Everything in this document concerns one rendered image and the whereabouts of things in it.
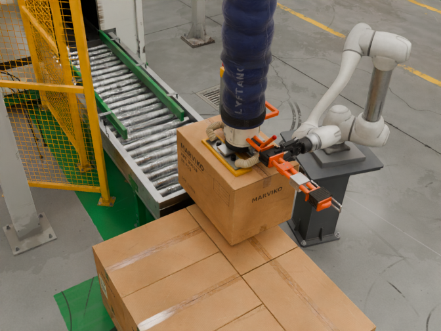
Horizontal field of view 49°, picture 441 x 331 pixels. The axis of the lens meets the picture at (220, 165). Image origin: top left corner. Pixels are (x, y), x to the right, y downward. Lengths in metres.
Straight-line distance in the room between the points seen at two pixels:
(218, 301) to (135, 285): 0.44
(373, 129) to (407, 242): 1.14
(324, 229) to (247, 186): 1.32
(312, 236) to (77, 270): 1.64
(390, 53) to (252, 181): 0.95
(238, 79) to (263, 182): 0.53
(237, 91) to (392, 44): 0.85
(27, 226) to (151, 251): 1.16
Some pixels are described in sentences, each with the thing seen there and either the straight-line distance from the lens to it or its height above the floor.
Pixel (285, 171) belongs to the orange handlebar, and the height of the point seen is 1.22.
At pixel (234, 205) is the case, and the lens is 2.40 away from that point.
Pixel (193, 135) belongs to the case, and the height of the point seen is 1.06.
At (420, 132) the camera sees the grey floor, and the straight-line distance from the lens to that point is 4.99.
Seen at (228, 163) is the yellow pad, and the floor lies 1.09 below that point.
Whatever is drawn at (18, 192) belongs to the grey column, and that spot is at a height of 0.44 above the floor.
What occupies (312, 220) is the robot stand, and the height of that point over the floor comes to 0.22.
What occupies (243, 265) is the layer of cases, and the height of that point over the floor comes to 0.54.
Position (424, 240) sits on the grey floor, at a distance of 3.90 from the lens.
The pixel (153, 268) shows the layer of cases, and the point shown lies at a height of 0.54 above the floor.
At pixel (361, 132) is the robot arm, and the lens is 3.01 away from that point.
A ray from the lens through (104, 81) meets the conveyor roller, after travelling 4.24.
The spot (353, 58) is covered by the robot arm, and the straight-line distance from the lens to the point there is 2.64.
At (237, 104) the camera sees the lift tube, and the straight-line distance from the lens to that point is 2.31.
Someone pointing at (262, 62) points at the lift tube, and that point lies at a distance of 2.21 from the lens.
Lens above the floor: 2.65
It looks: 40 degrees down
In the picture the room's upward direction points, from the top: 3 degrees clockwise
